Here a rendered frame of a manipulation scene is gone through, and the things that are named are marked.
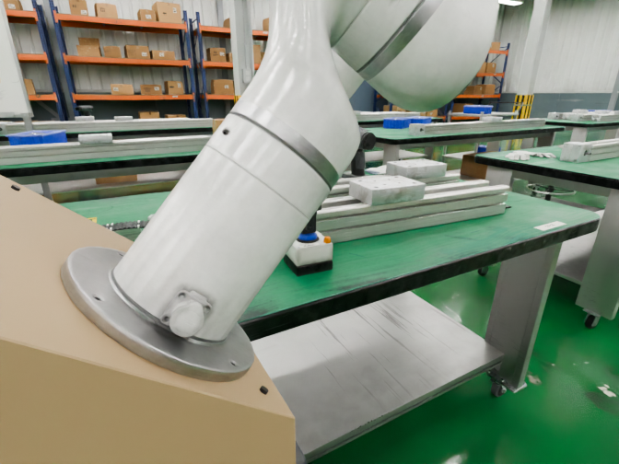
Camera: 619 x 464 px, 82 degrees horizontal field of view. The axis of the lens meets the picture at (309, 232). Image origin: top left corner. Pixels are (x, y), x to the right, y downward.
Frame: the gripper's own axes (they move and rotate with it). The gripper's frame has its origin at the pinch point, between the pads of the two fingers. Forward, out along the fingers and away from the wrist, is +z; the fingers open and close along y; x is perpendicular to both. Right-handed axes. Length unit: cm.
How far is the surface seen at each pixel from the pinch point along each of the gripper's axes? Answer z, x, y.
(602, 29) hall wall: -224, 1426, -793
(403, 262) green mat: 9.5, 19.4, 7.2
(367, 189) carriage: -2.7, 20.0, -9.3
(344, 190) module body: 2.1, 23.5, -26.9
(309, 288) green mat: 9.5, -3.6, 9.1
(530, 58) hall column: -110, 923, -658
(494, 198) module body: 4, 62, -8
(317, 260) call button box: 6.5, 0.4, 4.1
